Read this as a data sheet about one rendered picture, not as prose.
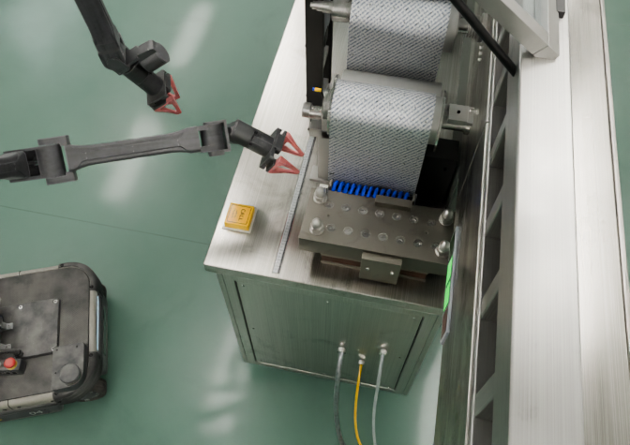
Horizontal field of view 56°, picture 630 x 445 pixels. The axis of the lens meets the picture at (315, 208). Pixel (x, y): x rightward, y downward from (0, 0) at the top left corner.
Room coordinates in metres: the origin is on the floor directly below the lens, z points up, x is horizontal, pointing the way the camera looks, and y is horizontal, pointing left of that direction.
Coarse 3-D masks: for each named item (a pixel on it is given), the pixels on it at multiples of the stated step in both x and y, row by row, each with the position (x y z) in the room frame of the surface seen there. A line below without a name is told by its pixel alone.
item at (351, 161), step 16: (336, 144) 0.93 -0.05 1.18; (352, 144) 0.92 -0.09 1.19; (368, 144) 0.91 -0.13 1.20; (336, 160) 0.93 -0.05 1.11; (352, 160) 0.92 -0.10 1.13; (368, 160) 0.91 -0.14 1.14; (384, 160) 0.90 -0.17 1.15; (400, 160) 0.90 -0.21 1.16; (416, 160) 0.89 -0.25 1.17; (336, 176) 0.93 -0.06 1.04; (352, 176) 0.92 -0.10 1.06; (368, 176) 0.91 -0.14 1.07; (384, 176) 0.90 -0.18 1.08; (400, 176) 0.89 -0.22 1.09; (416, 176) 0.89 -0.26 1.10
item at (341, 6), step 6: (336, 0) 1.24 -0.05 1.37; (342, 0) 1.24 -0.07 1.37; (348, 0) 1.24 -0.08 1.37; (336, 6) 1.23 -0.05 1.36; (342, 6) 1.22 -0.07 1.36; (348, 6) 1.22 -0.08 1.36; (336, 12) 1.22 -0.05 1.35; (342, 12) 1.21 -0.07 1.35; (348, 12) 1.21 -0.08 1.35; (336, 18) 1.22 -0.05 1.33; (342, 18) 1.21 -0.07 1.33; (348, 18) 1.21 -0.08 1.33
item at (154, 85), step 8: (152, 72) 1.18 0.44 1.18; (160, 72) 1.22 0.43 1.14; (144, 80) 1.15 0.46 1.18; (152, 80) 1.16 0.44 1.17; (160, 80) 1.18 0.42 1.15; (144, 88) 1.15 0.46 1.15; (152, 88) 1.15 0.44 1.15; (160, 88) 1.16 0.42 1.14; (152, 96) 1.14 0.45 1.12; (160, 96) 1.13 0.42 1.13; (152, 104) 1.12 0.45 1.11
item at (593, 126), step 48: (576, 0) 1.14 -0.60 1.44; (480, 48) 1.10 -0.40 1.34; (576, 48) 0.98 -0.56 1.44; (480, 96) 0.92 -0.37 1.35; (576, 96) 0.84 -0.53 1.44; (480, 144) 0.75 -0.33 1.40; (576, 144) 0.72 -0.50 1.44; (480, 192) 0.61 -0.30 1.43; (576, 192) 0.61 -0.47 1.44; (480, 240) 0.51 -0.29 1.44; (624, 240) 0.51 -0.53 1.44; (624, 288) 0.42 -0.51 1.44; (624, 336) 0.33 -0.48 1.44; (624, 384) 0.26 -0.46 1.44; (624, 432) 0.19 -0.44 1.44
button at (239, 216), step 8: (232, 208) 0.90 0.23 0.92; (240, 208) 0.90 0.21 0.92; (248, 208) 0.90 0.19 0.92; (232, 216) 0.88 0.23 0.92; (240, 216) 0.88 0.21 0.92; (248, 216) 0.88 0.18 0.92; (224, 224) 0.86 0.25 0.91; (232, 224) 0.85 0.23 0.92; (240, 224) 0.85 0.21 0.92; (248, 224) 0.85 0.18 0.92
